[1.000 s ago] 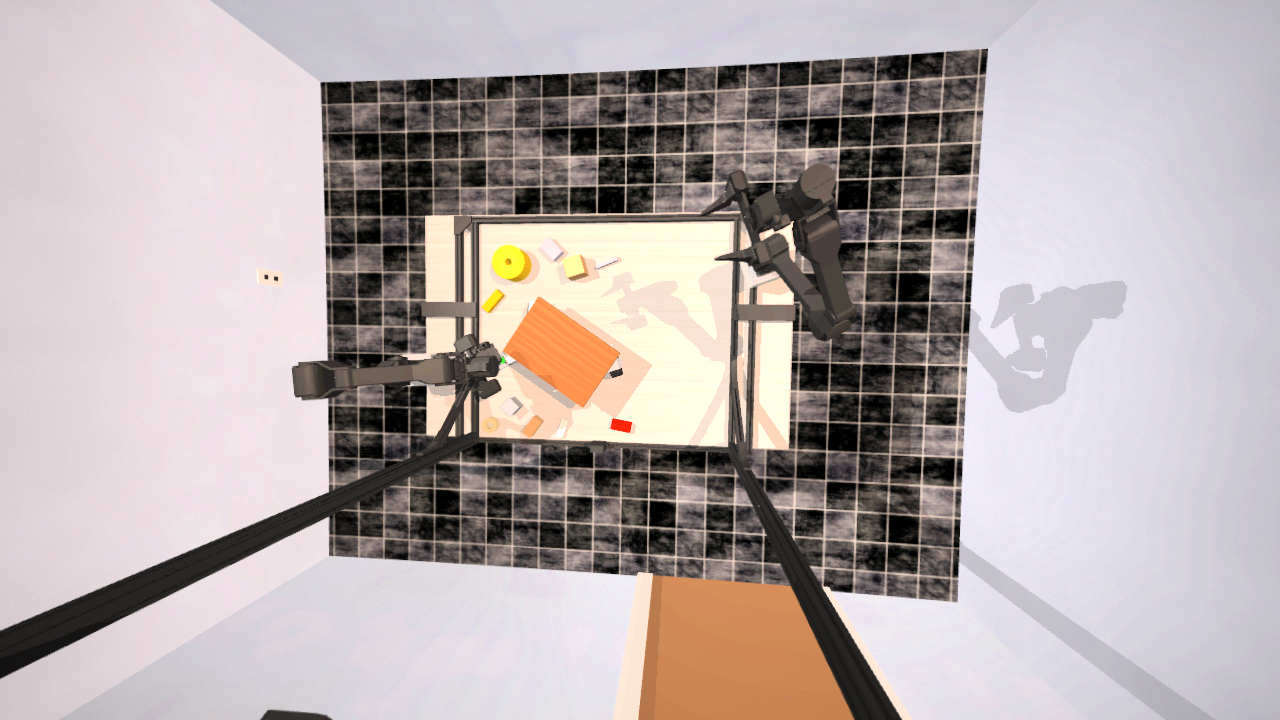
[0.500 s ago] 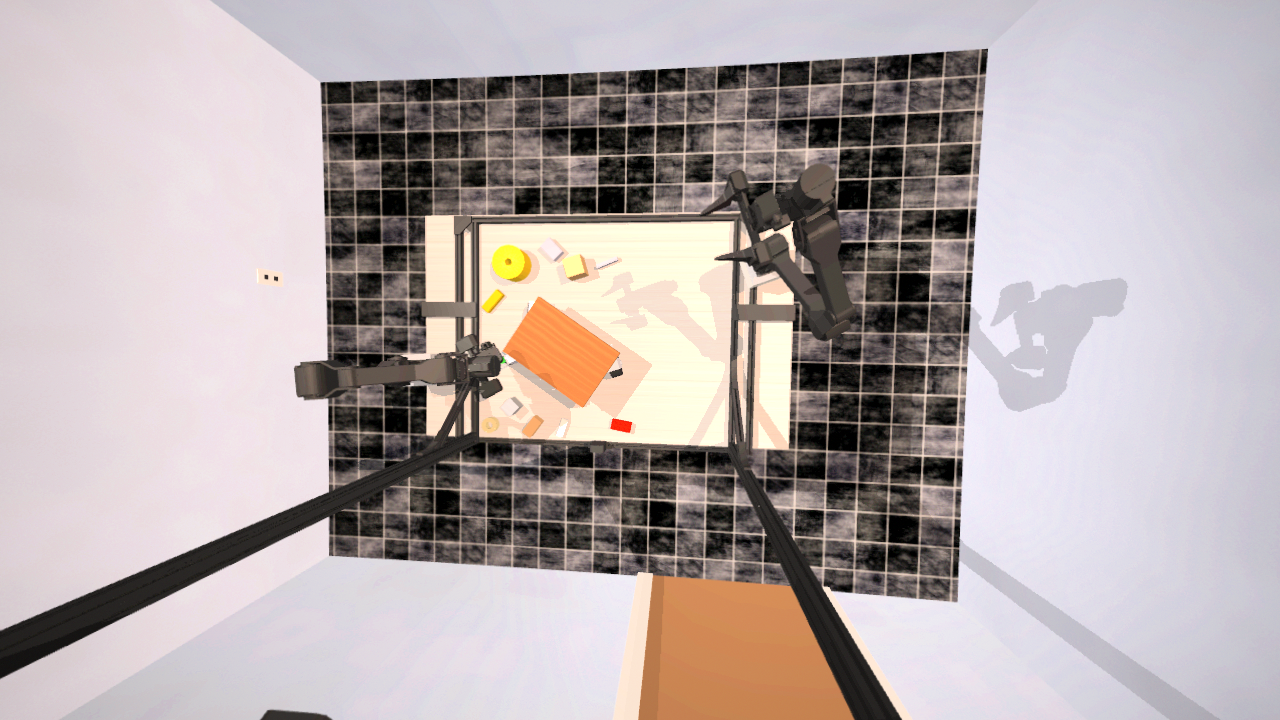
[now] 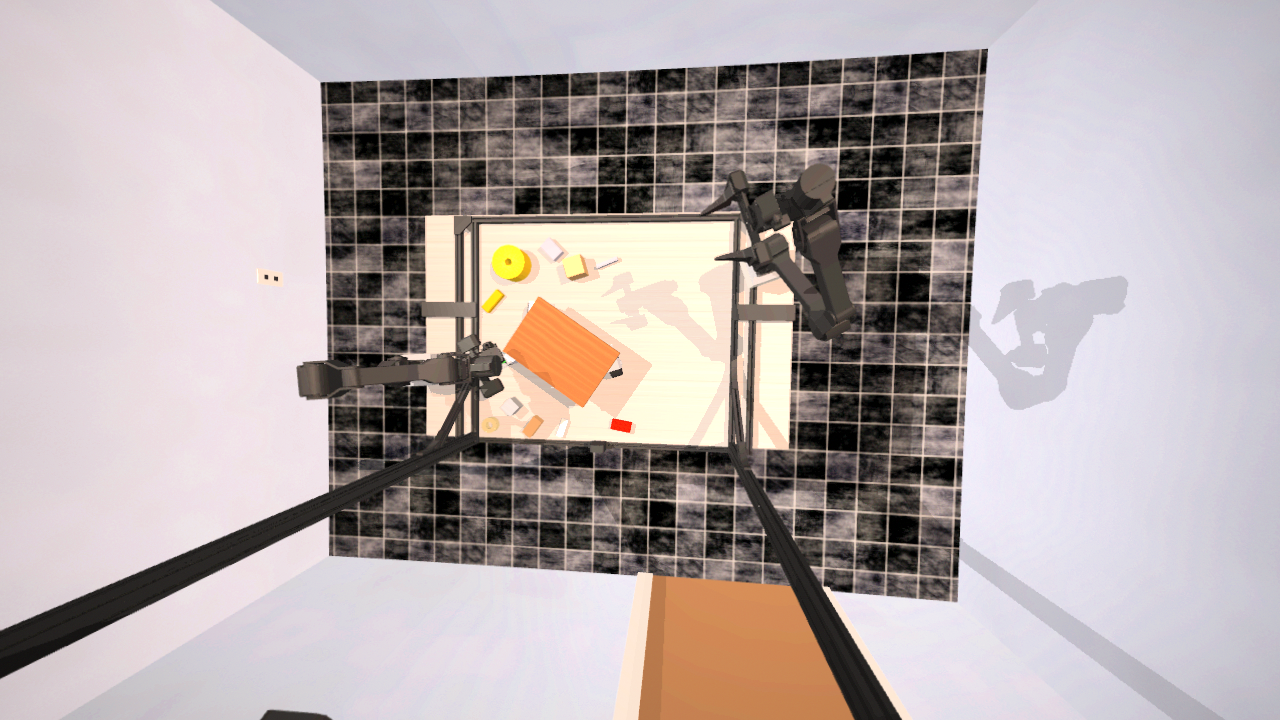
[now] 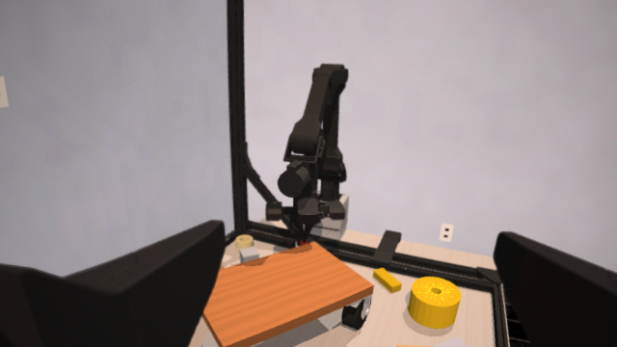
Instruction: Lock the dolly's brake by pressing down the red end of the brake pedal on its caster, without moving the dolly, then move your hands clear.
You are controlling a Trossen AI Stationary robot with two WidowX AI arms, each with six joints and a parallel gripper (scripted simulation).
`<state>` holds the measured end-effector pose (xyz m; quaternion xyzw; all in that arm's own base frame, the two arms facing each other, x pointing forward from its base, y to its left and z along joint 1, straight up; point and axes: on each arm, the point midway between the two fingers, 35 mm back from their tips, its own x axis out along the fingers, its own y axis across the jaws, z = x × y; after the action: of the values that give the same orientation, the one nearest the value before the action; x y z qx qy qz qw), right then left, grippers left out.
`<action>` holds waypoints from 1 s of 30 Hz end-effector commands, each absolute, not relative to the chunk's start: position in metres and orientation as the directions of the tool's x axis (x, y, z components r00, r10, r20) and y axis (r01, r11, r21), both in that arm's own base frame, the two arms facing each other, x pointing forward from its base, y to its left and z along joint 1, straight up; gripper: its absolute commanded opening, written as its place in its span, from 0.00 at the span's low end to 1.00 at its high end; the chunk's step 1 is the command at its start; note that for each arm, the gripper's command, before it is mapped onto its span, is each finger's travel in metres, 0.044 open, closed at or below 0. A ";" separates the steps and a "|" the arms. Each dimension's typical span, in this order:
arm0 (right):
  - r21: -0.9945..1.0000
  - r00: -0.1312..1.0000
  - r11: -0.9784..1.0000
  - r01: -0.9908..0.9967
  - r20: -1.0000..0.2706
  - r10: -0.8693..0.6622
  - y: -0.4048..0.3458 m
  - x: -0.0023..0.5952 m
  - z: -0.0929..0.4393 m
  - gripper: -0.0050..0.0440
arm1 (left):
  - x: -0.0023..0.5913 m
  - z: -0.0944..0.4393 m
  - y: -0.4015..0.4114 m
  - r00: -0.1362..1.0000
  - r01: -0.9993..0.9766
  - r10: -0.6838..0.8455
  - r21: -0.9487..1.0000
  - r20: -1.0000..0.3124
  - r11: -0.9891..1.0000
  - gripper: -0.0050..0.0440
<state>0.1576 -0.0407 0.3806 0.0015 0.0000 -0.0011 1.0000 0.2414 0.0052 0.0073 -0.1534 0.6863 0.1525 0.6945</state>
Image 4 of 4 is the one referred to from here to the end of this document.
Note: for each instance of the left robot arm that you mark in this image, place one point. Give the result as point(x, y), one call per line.
point(322, 158)

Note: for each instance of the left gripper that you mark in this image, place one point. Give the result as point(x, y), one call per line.
point(275, 210)

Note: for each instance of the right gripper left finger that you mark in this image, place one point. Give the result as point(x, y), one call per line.
point(153, 297)

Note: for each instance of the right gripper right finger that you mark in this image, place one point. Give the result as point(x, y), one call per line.
point(560, 300)

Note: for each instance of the white cube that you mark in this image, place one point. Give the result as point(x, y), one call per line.
point(248, 254)

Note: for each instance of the yellow rectangular block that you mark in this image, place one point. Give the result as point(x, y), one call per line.
point(387, 280)

